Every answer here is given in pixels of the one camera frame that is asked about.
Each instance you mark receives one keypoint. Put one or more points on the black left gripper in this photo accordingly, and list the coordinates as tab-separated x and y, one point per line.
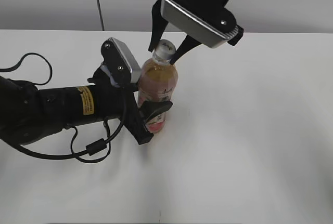
116	102

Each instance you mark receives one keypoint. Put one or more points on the white bottle cap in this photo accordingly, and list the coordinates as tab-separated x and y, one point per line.
165	49

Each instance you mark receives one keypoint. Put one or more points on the peach oolong tea bottle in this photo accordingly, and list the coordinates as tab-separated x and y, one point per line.
158	80

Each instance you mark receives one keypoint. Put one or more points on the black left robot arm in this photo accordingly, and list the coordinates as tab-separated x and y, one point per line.
29	114

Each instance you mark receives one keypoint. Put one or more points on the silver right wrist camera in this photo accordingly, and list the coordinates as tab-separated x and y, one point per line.
195	27

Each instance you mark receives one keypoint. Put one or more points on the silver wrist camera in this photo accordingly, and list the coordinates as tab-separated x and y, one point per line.
119	63
195	27

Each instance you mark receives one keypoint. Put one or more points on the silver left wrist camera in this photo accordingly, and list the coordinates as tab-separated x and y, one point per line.
119	63

